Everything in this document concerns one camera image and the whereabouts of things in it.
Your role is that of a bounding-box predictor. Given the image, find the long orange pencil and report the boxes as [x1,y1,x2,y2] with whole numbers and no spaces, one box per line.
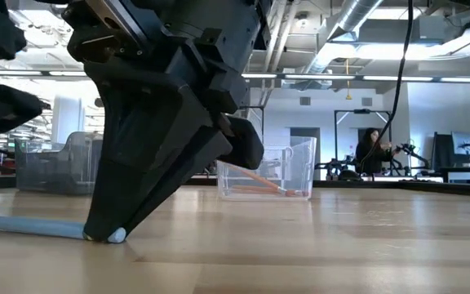
[224,162,301,198]

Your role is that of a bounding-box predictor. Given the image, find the light blue pen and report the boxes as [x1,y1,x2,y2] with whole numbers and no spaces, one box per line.
[0,212,128,245]

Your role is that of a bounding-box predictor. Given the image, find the clear plastic bin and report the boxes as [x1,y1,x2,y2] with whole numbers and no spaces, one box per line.
[216,136,317,202]

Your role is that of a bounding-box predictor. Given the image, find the dark grey translucent bin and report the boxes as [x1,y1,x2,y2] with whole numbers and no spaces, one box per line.
[14,131,104,195]

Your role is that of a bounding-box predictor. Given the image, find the person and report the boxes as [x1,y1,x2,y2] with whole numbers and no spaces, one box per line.
[355,127,396,177]

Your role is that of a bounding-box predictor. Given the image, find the background computer monitor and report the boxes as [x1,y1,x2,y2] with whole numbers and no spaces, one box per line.
[450,131,470,157]

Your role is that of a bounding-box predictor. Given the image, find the black background gantry frame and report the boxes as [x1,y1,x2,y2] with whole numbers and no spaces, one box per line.
[333,108,392,164]

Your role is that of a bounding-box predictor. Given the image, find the silver ceiling ventilation duct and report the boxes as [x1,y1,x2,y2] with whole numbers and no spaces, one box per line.
[304,0,385,75]

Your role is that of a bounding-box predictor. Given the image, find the long black cable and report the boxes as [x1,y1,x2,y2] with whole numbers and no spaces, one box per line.
[358,0,415,177]

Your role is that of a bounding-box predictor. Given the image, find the black aluminium table frame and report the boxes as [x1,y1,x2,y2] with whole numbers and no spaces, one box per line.
[312,178,470,198]

